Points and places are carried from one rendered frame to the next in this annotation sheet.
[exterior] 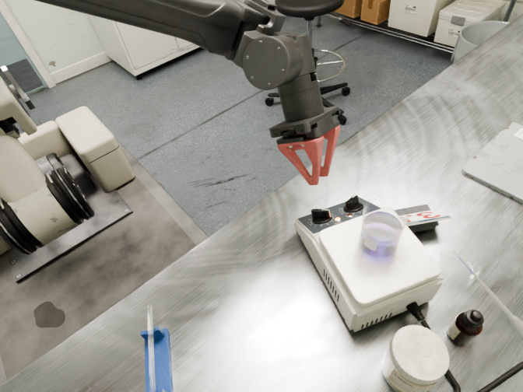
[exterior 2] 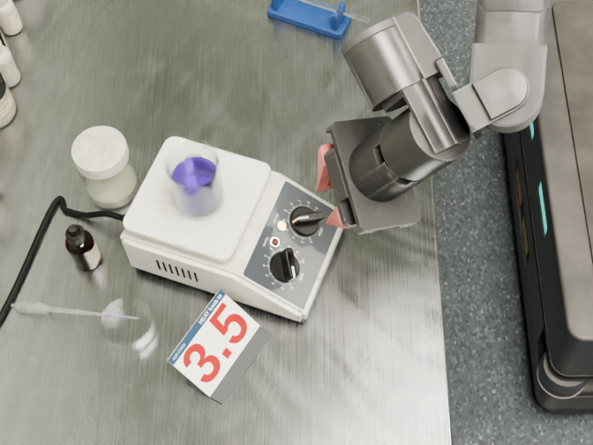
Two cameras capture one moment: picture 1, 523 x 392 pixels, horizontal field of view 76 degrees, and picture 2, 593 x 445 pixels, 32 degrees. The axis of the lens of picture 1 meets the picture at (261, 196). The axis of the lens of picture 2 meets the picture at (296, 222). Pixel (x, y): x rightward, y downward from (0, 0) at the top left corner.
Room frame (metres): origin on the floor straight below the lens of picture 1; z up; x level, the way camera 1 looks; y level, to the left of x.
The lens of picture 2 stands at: (0.65, -0.51, 1.71)
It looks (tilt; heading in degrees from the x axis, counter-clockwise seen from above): 60 degrees down; 128
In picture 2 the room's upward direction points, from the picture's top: 6 degrees counter-clockwise
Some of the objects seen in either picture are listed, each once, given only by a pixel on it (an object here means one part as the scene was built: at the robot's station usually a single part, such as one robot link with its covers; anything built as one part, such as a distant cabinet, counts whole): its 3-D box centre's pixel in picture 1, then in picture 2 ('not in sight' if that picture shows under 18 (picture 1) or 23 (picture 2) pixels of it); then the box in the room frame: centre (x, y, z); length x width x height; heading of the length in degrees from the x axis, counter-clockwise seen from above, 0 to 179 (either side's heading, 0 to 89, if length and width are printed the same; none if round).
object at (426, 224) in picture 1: (412, 215); (221, 346); (0.32, -0.24, 0.77); 0.09 x 0.06 x 0.04; 91
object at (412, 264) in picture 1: (376, 252); (198, 197); (0.23, -0.14, 0.83); 0.12 x 0.12 x 0.01; 12
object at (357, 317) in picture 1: (362, 253); (226, 226); (0.26, -0.13, 0.79); 0.22 x 0.13 x 0.08; 12
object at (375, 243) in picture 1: (381, 227); (198, 183); (0.24, -0.14, 0.87); 0.06 x 0.05 x 0.08; 159
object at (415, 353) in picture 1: (412, 362); (106, 169); (0.10, -0.14, 0.79); 0.06 x 0.06 x 0.08
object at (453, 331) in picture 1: (468, 324); (79, 244); (0.13, -0.23, 0.78); 0.03 x 0.03 x 0.07
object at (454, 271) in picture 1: (457, 267); (127, 325); (0.22, -0.27, 0.76); 0.06 x 0.06 x 0.02
